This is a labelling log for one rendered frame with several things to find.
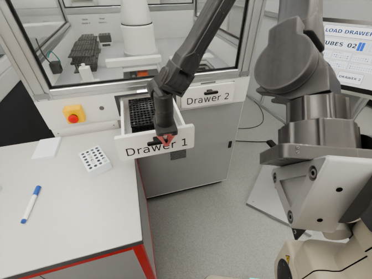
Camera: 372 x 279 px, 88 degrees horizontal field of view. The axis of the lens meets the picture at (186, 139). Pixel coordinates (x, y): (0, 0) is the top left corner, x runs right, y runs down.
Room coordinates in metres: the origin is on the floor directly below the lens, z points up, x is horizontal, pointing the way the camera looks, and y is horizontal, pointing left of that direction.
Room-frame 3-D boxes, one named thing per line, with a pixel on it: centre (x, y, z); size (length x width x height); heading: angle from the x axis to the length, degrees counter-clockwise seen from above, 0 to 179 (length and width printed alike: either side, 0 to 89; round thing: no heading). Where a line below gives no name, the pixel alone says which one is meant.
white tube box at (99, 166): (0.54, 0.37, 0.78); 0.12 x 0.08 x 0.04; 39
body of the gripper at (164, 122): (0.51, 0.07, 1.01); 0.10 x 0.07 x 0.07; 15
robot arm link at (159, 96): (0.52, 0.07, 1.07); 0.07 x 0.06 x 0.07; 23
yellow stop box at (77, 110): (0.73, 0.50, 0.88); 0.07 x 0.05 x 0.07; 105
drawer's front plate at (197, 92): (0.92, -0.12, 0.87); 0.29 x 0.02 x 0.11; 105
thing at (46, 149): (0.62, 0.62, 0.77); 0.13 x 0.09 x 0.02; 15
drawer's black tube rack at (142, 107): (0.74, 0.16, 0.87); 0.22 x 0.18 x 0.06; 15
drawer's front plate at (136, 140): (0.55, 0.11, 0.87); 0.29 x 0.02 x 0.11; 105
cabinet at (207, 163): (1.31, 0.27, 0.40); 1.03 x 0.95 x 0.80; 105
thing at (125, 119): (0.75, 0.16, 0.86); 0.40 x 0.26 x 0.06; 15
